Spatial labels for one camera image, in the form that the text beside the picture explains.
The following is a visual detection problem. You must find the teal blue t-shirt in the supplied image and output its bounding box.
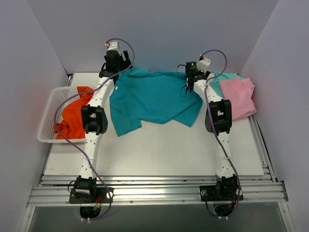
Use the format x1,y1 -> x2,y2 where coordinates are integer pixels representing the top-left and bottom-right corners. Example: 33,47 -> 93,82
109,68 -> 203,136

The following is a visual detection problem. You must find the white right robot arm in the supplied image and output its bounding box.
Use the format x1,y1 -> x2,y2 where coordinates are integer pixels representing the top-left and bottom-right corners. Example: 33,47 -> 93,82
185,59 -> 239,200

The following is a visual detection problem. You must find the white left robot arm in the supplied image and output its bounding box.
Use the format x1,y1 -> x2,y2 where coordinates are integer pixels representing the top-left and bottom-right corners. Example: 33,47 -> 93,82
74,49 -> 131,203

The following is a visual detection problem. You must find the mint green folded t-shirt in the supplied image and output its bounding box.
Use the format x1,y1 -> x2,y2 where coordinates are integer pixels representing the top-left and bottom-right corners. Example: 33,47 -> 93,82
209,72 -> 242,98

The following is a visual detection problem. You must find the pink folded t-shirt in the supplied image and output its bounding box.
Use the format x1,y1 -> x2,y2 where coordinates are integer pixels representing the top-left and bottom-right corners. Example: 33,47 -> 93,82
219,77 -> 256,120

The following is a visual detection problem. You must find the orange t-shirt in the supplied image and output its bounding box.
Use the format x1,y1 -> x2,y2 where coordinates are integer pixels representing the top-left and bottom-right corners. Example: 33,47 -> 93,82
57,93 -> 93,140

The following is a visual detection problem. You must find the white plastic basket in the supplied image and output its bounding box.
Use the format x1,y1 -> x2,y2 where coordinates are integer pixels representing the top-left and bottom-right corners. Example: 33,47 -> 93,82
37,86 -> 94,144

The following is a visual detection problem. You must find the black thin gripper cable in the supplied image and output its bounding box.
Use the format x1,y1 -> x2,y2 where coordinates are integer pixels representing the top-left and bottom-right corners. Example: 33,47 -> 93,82
176,63 -> 191,99

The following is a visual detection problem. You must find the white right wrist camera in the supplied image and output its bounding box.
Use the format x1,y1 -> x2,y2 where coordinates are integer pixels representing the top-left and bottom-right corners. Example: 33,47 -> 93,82
197,55 -> 211,73

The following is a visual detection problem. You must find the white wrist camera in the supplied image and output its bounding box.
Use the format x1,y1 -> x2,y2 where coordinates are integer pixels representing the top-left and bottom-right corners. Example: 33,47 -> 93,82
197,55 -> 211,73
105,41 -> 121,54

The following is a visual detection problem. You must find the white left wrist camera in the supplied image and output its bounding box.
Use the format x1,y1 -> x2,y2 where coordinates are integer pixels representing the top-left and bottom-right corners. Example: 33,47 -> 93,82
105,41 -> 121,54

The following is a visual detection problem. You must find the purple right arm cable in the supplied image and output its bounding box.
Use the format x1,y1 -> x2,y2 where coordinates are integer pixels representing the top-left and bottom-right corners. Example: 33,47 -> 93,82
199,49 -> 244,219

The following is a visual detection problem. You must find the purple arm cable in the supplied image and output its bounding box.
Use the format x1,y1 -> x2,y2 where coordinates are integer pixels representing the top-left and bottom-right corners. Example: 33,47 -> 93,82
53,38 -> 136,221
199,49 -> 244,219

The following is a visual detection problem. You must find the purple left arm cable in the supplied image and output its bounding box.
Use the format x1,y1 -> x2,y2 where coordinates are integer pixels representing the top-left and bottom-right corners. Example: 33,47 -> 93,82
53,38 -> 136,221

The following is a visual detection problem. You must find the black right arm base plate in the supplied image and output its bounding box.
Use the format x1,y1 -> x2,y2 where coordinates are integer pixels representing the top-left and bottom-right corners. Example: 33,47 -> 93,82
199,185 -> 239,202

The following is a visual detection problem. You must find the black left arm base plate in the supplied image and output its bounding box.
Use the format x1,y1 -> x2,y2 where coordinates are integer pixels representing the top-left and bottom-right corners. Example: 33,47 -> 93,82
69,188 -> 113,204

